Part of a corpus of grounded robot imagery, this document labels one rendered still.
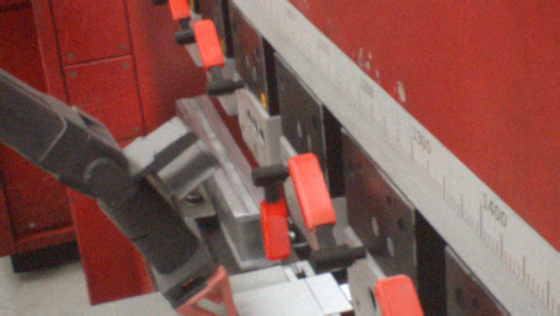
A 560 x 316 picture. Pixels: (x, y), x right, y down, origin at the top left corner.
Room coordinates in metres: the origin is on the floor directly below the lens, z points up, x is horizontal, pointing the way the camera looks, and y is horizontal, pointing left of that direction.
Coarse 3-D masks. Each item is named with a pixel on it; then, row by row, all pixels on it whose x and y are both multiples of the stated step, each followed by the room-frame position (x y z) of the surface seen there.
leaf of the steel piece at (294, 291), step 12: (264, 288) 1.07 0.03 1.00; (276, 288) 1.07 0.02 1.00; (288, 288) 1.07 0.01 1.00; (300, 288) 1.07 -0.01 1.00; (240, 300) 1.05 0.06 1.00; (252, 300) 1.05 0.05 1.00; (264, 300) 1.05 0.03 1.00; (276, 300) 1.05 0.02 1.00; (288, 300) 1.04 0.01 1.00; (300, 300) 1.04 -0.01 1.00; (312, 300) 1.04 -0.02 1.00; (240, 312) 1.03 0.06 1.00; (252, 312) 1.03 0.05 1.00; (264, 312) 1.02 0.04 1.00; (276, 312) 1.02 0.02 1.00; (288, 312) 1.02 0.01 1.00; (300, 312) 1.01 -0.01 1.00; (312, 312) 1.01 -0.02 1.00
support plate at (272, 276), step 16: (256, 272) 1.12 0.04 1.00; (272, 272) 1.11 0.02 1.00; (240, 288) 1.08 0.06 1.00; (256, 288) 1.08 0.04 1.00; (112, 304) 1.08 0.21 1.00; (128, 304) 1.07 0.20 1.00; (144, 304) 1.07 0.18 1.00; (160, 304) 1.07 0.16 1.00; (208, 304) 1.05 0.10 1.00; (224, 304) 1.05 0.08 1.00
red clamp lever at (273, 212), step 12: (264, 168) 0.87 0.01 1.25; (276, 168) 0.87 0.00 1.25; (252, 180) 0.88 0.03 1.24; (264, 180) 0.87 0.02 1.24; (276, 180) 0.87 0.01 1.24; (264, 192) 0.88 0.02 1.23; (276, 192) 0.87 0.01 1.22; (264, 204) 0.87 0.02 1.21; (276, 204) 0.87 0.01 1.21; (264, 216) 0.87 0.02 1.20; (276, 216) 0.87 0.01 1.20; (264, 228) 0.87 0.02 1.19; (276, 228) 0.87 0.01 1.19; (264, 240) 0.88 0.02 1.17; (276, 240) 0.87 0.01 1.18; (288, 240) 0.87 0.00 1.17; (276, 252) 0.87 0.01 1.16; (288, 252) 0.87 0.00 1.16
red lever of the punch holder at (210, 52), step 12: (204, 24) 1.13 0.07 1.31; (204, 36) 1.12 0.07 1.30; (216, 36) 1.12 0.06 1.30; (204, 48) 1.11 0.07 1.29; (216, 48) 1.11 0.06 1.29; (204, 60) 1.10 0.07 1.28; (216, 60) 1.10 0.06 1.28; (216, 72) 1.09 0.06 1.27; (216, 84) 1.07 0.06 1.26; (228, 84) 1.07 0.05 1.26; (240, 84) 1.08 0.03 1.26; (216, 96) 1.07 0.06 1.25
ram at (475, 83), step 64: (320, 0) 0.77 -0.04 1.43; (384, 0) 0.63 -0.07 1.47; (448, 0) 0.53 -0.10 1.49; (512, 0) 0.46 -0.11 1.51; (384, 64) 0.64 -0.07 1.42; (448, 64) 0.54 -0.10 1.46; (512, 64) 0.46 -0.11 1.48; (448, 128) 0.54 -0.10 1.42; (512, 128) 0.46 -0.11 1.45; (512, 192) 0.46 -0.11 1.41
